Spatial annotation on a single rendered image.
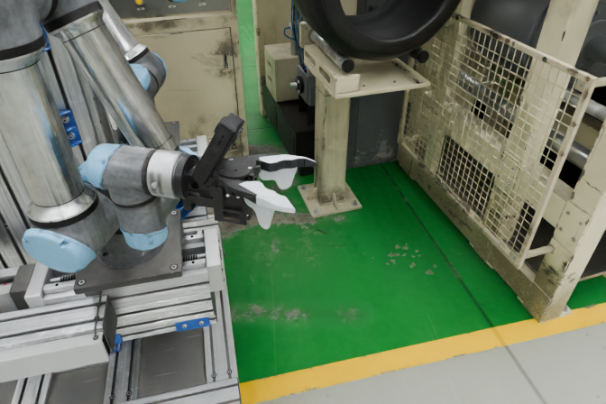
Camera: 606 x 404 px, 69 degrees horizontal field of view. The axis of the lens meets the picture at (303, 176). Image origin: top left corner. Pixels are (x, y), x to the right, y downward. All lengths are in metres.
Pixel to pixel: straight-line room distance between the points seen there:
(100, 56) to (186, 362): 0.98
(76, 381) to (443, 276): 1.41
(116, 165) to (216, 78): 1.51
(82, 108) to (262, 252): 1.17
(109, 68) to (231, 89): 1.45
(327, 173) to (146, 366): 1.18
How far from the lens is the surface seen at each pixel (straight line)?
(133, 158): 0.73
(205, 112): 2.27
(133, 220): 0.79
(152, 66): 1.52
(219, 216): 0.69
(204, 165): 0.67
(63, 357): 1.12
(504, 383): 1.80
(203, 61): 2.16
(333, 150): 2.11
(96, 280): 1.07
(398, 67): 1.80
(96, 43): 0.82
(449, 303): 1.95
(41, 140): 0.79
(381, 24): 1.80
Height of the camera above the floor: 1.45
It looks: 35 degrees down
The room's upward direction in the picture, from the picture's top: straight up
